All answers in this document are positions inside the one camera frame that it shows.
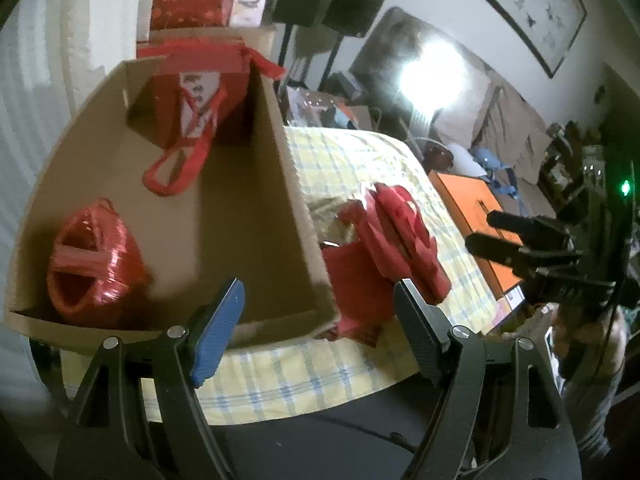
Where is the shiny red round bag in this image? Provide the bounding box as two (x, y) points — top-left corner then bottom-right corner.
(46, 198), (150, 330)

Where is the red fabric tote bag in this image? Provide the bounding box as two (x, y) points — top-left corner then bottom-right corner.
(321, 183), (451, 347)

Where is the red gift box with straps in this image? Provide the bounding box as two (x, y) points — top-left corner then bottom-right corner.
(142, 41), (284, 196)

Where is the operator hand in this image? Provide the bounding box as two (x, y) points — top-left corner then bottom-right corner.
(551, 306), (628, 382)

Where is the orange flat box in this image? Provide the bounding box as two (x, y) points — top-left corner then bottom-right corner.
(428, 171), (522, 299)

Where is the large cardboard box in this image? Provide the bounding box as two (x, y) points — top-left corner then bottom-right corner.
(3, 58), (338, 354)

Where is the beige sofa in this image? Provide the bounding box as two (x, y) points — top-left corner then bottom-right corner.
(350, 6), (562, 216)

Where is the clear plastic packaged item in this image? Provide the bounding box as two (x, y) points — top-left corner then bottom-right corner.
(281, 87), (374, 131)

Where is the right black speaker on stand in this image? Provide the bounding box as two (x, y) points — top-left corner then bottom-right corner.
(319, 0), (385, 91)

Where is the red collection paper bag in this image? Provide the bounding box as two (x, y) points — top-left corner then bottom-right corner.
(136, 42), (169, 58)

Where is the white curtain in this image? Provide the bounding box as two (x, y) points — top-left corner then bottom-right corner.
(0, 0), (162, 201)

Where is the white pink pouch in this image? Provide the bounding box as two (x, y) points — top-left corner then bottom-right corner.
(229, 0), (267, 28)

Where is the blue strap item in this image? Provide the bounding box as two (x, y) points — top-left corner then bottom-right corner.
(470, 145), (521, 202)

